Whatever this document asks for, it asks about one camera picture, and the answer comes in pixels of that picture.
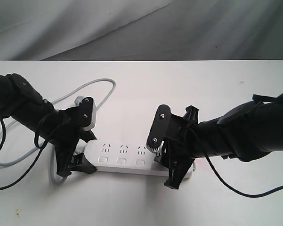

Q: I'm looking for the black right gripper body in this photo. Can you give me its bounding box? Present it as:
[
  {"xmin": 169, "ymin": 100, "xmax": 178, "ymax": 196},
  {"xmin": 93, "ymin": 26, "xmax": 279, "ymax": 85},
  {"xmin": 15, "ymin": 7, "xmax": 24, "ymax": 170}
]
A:
[{"xmin": 147, "ymin": 105, "xmax": 233, "ymax": 160}]

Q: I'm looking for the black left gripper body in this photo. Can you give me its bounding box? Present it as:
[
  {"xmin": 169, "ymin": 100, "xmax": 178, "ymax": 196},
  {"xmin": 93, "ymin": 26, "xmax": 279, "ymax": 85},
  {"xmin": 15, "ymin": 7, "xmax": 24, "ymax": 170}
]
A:
[{"xmin": 36, "ymin": 97, "xmax": 87, "ymax": 150}]

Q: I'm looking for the white five-outlet power strip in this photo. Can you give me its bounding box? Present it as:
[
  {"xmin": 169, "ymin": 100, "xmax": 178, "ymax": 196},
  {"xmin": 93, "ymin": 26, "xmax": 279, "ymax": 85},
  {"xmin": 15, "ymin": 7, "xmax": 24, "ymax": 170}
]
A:
[{"xmin": 79, "ymin": 140, "xmax": 195, "ymax": 179}]

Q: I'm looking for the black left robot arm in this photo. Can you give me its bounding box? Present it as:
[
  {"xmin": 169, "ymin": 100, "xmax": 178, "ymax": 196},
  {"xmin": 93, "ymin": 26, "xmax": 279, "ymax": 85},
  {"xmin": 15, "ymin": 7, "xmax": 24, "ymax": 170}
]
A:
[{"xmin": 0, "ymin": 73, "xmax": 97, "ymax": 178}]

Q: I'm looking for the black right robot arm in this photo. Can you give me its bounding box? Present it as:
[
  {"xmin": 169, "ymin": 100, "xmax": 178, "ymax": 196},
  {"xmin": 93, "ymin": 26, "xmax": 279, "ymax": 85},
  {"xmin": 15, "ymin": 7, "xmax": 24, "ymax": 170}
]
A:
[{"xmin": 146, "ymin": 93, "xmax": 283, "ymax": 189}]

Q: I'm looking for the grey backdrop cloth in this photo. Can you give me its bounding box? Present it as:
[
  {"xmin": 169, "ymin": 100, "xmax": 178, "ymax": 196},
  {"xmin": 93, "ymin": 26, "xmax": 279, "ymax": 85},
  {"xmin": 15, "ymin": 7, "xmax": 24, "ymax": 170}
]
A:
[{"xmin": 0, "ymin": 0, "xmax": 283, "ymax": 61}]

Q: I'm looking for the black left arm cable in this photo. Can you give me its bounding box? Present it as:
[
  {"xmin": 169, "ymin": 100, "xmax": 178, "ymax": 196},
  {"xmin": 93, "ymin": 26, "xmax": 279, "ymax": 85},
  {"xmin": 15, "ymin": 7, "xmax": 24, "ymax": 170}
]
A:
[{"xmin": 0, "ymin": 103, "xmax": 71, "ymax": 190}]

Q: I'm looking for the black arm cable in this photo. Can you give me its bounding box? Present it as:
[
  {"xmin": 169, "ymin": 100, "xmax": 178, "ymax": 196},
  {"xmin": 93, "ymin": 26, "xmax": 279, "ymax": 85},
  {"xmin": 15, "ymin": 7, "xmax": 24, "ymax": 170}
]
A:
[
  {"xmin": 0, "ymin": 103, "xmax": 71, "ymax": 190},
  {"xmin": 178, "ymin": 127, "xmax": 283, "ymax": 197}
]

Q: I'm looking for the grey power cord with plug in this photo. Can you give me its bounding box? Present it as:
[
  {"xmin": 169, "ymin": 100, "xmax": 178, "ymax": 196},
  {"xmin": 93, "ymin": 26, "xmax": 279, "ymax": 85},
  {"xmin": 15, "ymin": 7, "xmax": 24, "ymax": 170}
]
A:
[{"xmin": 0, "ymin": 78, "xmax": 116, "ymax": 186}]

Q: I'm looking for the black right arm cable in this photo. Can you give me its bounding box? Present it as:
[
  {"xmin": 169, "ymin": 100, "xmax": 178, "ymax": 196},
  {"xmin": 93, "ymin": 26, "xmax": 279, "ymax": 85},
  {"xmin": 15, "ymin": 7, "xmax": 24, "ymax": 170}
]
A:
[{"xmin": 178, "ymin": 127, "xmax": 283, "ymax": 197}]

